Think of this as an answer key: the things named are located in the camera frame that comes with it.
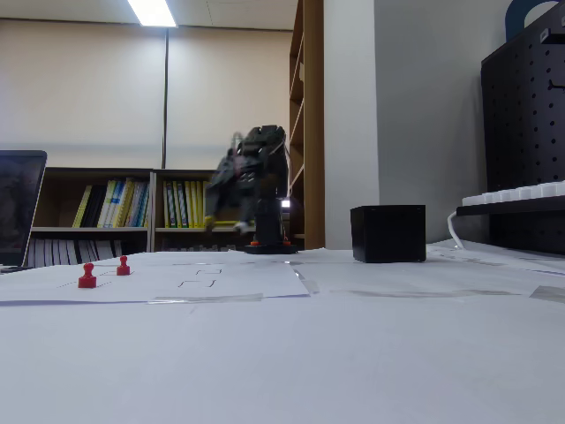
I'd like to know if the black laptop screen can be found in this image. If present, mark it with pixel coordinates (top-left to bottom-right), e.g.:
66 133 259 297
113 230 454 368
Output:
0 149 48 275

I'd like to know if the paper sheet with drawn squares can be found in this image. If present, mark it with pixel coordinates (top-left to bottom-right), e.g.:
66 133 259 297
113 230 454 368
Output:
0 251 312 307

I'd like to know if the tall wooden bookshelf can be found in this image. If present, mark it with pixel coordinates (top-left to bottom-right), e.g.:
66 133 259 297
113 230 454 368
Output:
289 0 327 251

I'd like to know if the white power cable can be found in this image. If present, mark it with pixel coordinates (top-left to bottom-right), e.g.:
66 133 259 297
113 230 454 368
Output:
447 208 470 251

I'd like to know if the black book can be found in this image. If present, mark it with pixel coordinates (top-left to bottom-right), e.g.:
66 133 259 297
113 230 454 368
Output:
82 185 108 230

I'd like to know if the white power strip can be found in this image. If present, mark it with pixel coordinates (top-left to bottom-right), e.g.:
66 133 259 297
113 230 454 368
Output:
461 180 565 208

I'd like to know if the low wooden bookshelf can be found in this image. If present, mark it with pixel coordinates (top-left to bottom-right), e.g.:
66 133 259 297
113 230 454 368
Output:
26 166 155 269
151 169 260 254

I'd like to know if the black pegboard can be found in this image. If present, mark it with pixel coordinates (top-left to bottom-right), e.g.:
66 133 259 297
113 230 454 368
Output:
479 7 565 256

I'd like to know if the dark blue rounded object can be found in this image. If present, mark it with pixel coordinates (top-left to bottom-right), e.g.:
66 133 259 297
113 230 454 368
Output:
504 0 562 43

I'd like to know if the yellow-green book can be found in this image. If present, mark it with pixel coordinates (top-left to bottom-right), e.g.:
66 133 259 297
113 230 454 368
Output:
72 185 94 230

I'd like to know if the clear tape strip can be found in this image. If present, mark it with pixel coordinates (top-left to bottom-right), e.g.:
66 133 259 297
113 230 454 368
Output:
146 293 264 306
290 267 320 295
528 284 565 304

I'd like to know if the ceiling light panel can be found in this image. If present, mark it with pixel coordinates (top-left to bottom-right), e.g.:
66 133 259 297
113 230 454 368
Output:
126 0 179 29

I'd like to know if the dark vertical wall conduit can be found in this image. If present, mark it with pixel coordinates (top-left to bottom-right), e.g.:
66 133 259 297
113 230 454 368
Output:
160 26 171 170

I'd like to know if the black open box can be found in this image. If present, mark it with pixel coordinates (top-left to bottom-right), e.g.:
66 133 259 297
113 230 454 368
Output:
350 204 427 264

